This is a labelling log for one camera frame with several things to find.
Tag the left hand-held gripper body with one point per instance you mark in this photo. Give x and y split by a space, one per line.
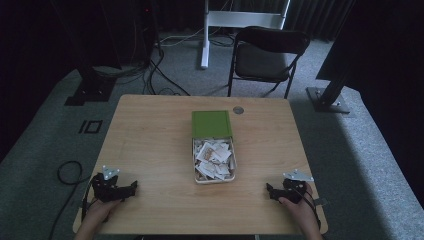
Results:
106 190

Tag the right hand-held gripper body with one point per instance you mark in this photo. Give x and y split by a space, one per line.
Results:
293 190

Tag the white box tray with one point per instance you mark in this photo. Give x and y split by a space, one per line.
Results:
197 181

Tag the green box sleeve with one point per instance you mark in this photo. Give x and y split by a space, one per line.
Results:
211 124

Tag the person's right hand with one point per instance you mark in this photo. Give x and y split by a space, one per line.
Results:
301 210

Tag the person's left hand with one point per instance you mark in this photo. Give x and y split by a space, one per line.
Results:
96 211

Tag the pile of white paper packets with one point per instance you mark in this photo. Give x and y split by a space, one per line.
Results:
213 158

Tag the grey round table grommet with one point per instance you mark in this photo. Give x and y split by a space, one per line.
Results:
238 110

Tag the black stand with grey base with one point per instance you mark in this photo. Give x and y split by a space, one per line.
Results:
328 100

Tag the black stand with flat base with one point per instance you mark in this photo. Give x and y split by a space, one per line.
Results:
91 90

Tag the black folding chair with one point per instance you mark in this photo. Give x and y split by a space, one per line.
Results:
263 60

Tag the dark curtain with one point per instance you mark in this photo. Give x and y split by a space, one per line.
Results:
316 16

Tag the white metal desk frame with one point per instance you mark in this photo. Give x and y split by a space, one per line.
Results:
240 19

